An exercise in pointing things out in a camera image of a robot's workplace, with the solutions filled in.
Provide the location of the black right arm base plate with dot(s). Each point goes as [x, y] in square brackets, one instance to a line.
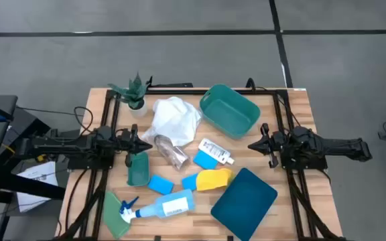
[307, 164]

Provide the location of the white paper sheet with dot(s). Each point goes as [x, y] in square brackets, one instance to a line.
[35, 201]

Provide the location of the dark blue plastic bin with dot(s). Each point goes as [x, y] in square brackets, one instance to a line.
[243, 204]

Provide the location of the black bar bracket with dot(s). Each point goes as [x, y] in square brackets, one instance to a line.
[173, 85]

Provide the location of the snake plant in white pot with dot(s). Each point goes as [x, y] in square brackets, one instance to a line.
[134, 93]

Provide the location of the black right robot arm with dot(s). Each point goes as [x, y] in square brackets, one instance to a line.
[333, 147]

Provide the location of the blue sponge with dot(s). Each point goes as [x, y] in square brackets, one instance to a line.
[189, 182]
[204, 162]
[161, 184]

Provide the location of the yellow power connector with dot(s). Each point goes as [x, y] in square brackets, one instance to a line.
[40, 157]

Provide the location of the white tube bottle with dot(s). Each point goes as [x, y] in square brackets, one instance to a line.
[213, 150]

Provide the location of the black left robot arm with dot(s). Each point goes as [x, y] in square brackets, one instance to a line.
[62, 145]

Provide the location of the small green plastic tray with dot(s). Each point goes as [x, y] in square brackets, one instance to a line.
[139, 170]

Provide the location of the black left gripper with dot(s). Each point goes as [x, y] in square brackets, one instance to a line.
[127, 142]

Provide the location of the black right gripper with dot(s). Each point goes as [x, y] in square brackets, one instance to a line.
[278, 144]

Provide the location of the black arched clamp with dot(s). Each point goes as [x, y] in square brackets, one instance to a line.
[149, 83]
[249, 83]

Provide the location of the yellow cloth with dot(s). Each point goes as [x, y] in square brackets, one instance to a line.
[213, 179]

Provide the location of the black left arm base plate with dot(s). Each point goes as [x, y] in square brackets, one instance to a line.
[89, 164]

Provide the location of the white cloth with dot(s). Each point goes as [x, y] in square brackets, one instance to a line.
[174, 120]

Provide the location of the clear plastic cup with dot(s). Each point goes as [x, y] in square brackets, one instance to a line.
[171, 152]

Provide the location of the large green plastic basket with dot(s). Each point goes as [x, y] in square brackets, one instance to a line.
[230, 114]

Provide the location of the blue spray bottle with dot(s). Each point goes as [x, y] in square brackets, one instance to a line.
[173, 205]

